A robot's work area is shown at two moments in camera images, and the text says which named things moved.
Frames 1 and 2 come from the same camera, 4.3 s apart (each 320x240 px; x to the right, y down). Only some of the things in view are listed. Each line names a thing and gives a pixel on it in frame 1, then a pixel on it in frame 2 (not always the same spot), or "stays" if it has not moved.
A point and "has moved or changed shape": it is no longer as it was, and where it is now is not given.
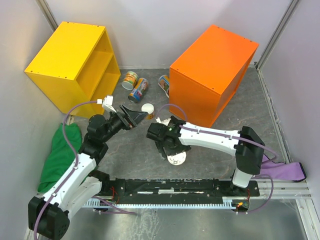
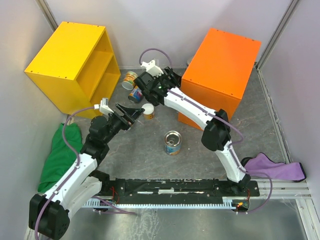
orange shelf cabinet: x=204 y=79 has moved or changed shape
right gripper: x=169 y=152 to x=176 y=79
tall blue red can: x=138 y=91 stays
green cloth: x=61 y=154 stays
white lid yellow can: x=148 y=107 stays
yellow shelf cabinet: x=77 y=65 stays
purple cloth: x=294 y=171 stays
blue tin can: x=177 y=159 has moved or changed shape
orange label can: x=130 y=80 stays
